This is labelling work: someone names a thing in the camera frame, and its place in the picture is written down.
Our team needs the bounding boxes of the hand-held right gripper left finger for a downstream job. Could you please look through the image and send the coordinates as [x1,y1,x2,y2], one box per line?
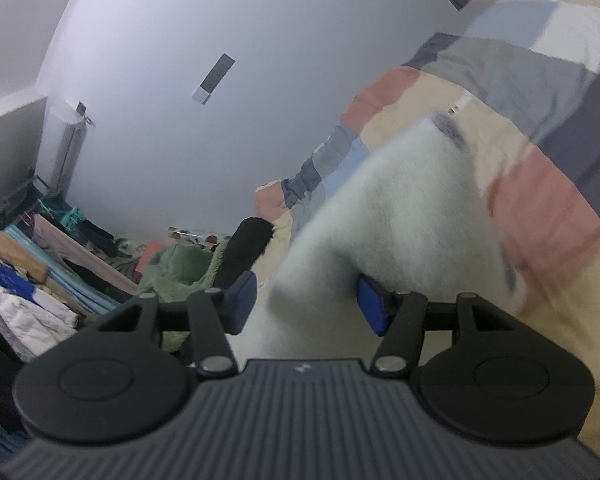
[97,270,258,380]

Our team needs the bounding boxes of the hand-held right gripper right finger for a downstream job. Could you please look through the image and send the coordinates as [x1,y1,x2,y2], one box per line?
[356,272,518,380]

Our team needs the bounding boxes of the cream striped sweater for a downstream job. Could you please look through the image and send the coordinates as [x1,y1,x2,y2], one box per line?
[270,110,531,361]

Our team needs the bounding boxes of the teal clothes hangers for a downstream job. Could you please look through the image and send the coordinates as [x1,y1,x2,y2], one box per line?
[36,197,87,231]

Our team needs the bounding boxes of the metal clothes rack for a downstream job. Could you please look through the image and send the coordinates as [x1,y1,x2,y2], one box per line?
[0,175,38,241]

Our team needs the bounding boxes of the black garment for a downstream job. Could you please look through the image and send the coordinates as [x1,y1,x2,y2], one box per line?
[215,217,273,301]

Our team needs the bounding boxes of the green fleece jacket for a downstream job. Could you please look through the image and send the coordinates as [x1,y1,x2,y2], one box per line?
[140,240,233,353]

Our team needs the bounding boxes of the red box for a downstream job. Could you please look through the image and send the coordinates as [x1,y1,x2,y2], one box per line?
[137,241,164,273]

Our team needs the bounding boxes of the floral patterned cloth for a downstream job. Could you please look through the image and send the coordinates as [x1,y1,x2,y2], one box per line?
[111,237,148,278]

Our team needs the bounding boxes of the dark hanging garment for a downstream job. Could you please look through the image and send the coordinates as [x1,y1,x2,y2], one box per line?
[76,220,120,257]

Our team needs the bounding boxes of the beige pink pants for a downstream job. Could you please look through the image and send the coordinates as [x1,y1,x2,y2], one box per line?
[32,214,142,297]

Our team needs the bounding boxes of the light blue garment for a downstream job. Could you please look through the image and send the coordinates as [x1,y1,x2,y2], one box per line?
[4,224,122,317]

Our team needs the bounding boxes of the patchwork blanket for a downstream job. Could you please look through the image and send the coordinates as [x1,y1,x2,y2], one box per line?
[255,0,600,461]

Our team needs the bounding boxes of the tan fluffy garment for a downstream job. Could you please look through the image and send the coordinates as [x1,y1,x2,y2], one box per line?
[0,231,49,285]

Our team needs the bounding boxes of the white air conditioner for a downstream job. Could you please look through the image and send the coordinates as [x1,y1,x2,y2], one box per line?
[37,97,88,196]

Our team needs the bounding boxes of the grey wall switch panel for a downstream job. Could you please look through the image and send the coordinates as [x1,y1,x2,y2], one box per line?
[191,53,237,107]

